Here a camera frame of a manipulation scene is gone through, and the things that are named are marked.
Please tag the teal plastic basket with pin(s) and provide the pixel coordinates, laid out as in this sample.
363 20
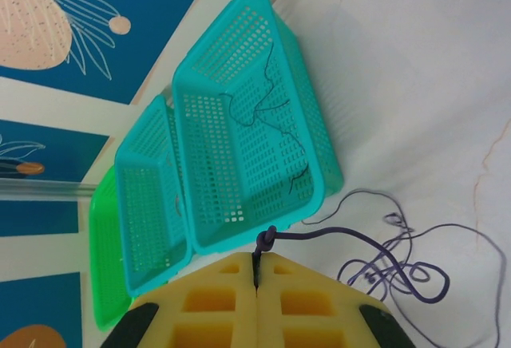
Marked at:
147 204
223 164

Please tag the aluminium frame post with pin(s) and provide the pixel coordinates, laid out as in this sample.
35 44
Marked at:
40 189

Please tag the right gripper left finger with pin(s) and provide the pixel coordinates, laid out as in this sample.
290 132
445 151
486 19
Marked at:
207 308

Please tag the green plastic basket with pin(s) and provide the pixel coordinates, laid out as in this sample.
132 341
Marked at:
105 244

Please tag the blue floral wall panel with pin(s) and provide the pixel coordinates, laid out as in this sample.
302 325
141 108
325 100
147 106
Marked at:
60 152
48 304
40 218

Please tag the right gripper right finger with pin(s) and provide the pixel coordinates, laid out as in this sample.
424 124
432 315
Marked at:
311 308

